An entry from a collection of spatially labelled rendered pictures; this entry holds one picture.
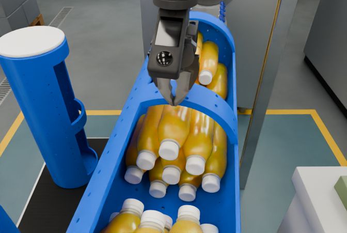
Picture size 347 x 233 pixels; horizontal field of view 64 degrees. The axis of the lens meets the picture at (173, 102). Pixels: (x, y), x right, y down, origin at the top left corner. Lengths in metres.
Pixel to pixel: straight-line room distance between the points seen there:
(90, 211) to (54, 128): 1.04
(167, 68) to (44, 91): 0.97
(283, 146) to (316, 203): 1.73
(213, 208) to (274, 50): 0.79
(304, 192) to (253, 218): 1.29
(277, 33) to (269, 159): 1.14
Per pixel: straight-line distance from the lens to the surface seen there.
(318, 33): 3.11
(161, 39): 0.42
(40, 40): 1.33
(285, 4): 1.19
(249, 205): 1.88
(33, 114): 1.41
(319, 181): 0.58
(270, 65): 1.30
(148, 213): 0.46
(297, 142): 2.34
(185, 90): 0.51
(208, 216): 0.66
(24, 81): 1.30
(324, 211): 0.54
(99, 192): 0.45
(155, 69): 0.39
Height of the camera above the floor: 1.57
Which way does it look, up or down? 39 degrees down
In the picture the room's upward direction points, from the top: straight up
